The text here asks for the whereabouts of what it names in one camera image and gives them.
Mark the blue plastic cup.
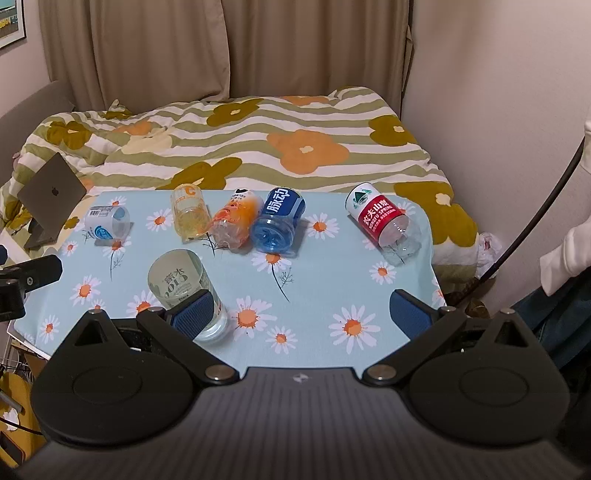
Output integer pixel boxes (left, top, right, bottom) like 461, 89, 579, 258
251, 186, 307, 257

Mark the yellow label clear cup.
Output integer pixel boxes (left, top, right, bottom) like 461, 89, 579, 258
170, 183, 214, 241

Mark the beige curtain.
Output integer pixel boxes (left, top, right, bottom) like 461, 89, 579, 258
222, 0, 414, 117
37, 0, 230, 114

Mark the clear bottle grey label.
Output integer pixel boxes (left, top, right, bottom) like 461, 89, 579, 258
147, 248, 230, 345

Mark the red label clear cup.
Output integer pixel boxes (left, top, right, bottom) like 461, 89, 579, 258
345, 182, 424, 267

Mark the brown patterned cloth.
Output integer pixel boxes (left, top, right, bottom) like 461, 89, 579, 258
447, 276, 491, 320

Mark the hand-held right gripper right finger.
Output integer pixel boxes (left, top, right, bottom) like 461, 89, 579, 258
362, 288, 552, 385

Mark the white blue label cup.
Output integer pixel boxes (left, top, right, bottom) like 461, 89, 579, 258
84, 205, 132, 243

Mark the white garment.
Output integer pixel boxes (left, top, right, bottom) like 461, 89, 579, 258
539, 115, 591, 297

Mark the grey bed headboard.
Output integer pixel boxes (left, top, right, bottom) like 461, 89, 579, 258
0, 80, 77, 136

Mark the grey laptop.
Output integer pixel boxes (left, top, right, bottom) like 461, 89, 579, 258
17, 152, 88, 250

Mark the orange label clear cup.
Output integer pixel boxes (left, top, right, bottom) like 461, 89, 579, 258
207, 188, 265, 254

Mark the yellow container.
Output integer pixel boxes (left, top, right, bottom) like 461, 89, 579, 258
0, 369, 48, 464

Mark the white plastic bag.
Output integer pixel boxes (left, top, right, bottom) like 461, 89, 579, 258
477, 232, 503, 279

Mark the light blue daisy tablecloth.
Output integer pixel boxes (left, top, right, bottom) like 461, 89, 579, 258
7, 188, 448, 361

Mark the dark blue clothing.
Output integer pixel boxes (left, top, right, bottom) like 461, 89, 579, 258
510, 285, 591, 371

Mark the framed wall picture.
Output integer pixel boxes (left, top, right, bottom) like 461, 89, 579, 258
0, 0, 29, 51

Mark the striped floral quilt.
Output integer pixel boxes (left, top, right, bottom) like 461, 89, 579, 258
0, 85, 481, 289

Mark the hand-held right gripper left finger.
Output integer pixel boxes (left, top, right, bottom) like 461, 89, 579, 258
51, 288, 239, 385

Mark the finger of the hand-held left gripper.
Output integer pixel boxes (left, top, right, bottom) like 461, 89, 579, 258
0, 255, 64, 297

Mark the thick black cable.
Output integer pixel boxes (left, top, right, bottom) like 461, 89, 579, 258
455, 133, 591, 306

